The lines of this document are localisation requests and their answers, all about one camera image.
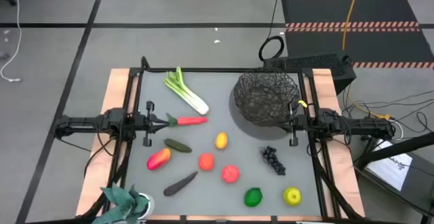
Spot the green white celery stalk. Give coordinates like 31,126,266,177
163,67,210,115

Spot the white cable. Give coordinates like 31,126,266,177
0,0,23,83

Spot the grey round placemat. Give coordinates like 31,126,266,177
228,87,300,141

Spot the green artificial plant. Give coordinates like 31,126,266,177
91,182,150,224

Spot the white plant pot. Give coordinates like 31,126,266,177
137,192,156,220

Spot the dark woven wire basket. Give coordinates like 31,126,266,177
233,70,301,127

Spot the black stand bar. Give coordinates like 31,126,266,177
354,131,434,171

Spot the yellow apple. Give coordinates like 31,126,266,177
282,186,302,207

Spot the black table frame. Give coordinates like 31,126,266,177
76,56,366,224

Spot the yellow cable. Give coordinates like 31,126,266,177
341,0,393,120

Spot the red yellow mango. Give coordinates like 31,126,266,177
146,147,172,171

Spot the green lime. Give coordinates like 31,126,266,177
243,187,264,208

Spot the yellow orange lemon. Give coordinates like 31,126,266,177
214,131,229,150

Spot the orange round fruit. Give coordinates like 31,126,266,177
198,153,216,172

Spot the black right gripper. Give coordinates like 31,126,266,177
274,102,319,147

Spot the black computer case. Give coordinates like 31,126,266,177
263,53,357,86

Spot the black striped floor mat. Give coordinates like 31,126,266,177
280,0,434,70

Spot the white paper sheet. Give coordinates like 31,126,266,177
365,138,414,192

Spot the black grape bunch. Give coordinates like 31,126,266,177
260,145,287,176

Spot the red carrot with green leaf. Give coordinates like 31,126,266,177
165,113,209,128

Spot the dark purple eggplant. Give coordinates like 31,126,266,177
163,170,199,198

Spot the black coiled cable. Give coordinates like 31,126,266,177
258,0,285,62

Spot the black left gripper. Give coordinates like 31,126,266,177
132,100,170,147

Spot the dark green cucumber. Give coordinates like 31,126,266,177
164,138,193,154

